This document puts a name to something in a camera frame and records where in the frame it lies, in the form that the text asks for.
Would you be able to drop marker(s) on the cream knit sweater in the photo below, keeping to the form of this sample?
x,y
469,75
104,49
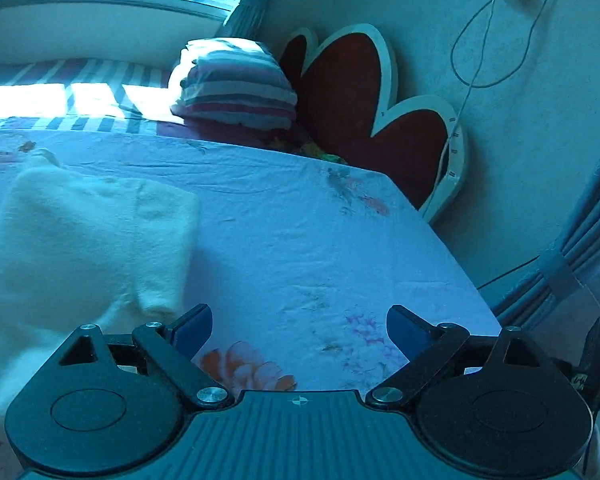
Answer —
x,y
78,249

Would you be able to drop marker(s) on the red heart-shaped headboard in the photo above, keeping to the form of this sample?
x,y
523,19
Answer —
x,y
347,88

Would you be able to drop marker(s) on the striped mattress sheet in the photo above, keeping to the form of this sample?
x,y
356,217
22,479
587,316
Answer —
x,y
85,94

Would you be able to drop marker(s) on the striped folded quilt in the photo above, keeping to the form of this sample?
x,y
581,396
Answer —
x,y
235,81

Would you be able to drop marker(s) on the teal tied curtain right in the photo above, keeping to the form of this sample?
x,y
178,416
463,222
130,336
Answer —
x,y
562,269

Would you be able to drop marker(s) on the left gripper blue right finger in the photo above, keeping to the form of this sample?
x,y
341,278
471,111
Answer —
x,y
429,350

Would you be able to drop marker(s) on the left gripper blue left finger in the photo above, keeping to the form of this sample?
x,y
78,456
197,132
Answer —
x,y
169,351

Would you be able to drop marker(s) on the floral white bed sheet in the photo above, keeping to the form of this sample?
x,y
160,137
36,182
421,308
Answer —
x,y
299,262

